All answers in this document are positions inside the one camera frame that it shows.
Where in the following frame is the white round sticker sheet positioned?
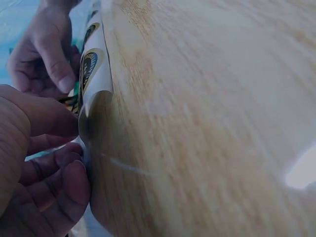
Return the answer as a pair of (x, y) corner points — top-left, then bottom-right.
(58, 0), (115, 165)

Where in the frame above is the person's left hand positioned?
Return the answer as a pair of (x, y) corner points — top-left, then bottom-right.
(0, 83), (91, 237)

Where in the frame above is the person's right hand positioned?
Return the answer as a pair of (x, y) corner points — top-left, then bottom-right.
(6, 0), (77, 97)

